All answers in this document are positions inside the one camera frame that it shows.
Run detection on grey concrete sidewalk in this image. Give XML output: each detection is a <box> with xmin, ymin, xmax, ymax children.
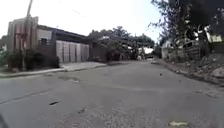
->
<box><xmin>0</xmin><ymin>60</ymin><xmax>129</xmax><ymax>79</ymax></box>

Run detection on dark bushes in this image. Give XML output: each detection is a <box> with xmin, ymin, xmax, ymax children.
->
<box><xmin>7</xmin><ymin>49</ymin><xmax>61</xmax><ymax>72</ymax></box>

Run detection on building with pale gate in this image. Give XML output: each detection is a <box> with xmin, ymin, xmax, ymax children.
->
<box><xmin>6</xmin><ymin>16</ymin><xmax>108</xmax><ymax>64</ymax></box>

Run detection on utility pole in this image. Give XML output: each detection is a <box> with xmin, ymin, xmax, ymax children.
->
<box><xmin>21</xmin><ymin>0</ymin><xmax>34</xmax><ymax>71</ymax></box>

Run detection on row of trees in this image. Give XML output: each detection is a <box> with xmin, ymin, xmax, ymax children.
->
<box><xmin>87</xmin><ymin>25</ymin><xmax>156</xmax><ymax>62</ymax></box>

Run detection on rubble verge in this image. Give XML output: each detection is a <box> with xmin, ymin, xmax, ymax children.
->
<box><xmin>156</xmin><ymin>53</ymin><xmax>224</xmax><ymax>86</ymax></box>

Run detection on grey asphalt road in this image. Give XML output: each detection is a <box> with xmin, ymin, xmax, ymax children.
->
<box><xmin>0</xmin><ymin>59</ymin><xmax>224</xmax><ymax>128</ymax></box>

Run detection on large dark tree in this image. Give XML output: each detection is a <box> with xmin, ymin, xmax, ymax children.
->
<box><xmin>148</xmin><ymin>0</ymin><xmax>224</xmax><ymax>61</ymax></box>

